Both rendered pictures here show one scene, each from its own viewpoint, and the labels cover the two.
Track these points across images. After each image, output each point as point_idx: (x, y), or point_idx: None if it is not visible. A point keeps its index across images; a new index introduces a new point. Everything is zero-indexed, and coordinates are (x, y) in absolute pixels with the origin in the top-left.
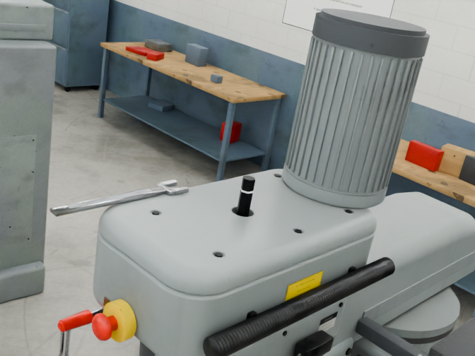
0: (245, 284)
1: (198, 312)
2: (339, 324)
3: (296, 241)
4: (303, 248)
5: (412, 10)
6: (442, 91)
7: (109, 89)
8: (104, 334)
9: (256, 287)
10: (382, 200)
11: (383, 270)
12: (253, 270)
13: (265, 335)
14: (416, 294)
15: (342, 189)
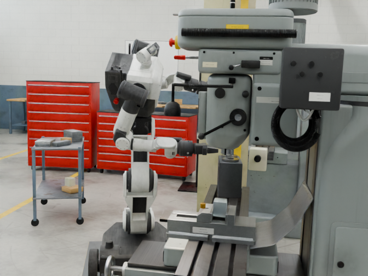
0: (201, 16)
1: (182, 22)
2: (277, 67)
3: (231, 8)
4: (233, 10)
5: None
6: None
7: None
8: (169, 41)
9: (206, 18)
10: (300, 7)
11: (286, 30)
12: (204, 10)
13: (203, 32)
14: (363, 81)
15: (276, 1)
